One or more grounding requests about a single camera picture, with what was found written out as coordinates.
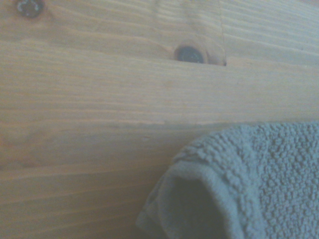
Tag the blue terry cloth towel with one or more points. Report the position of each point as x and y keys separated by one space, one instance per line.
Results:
x=269 y=184

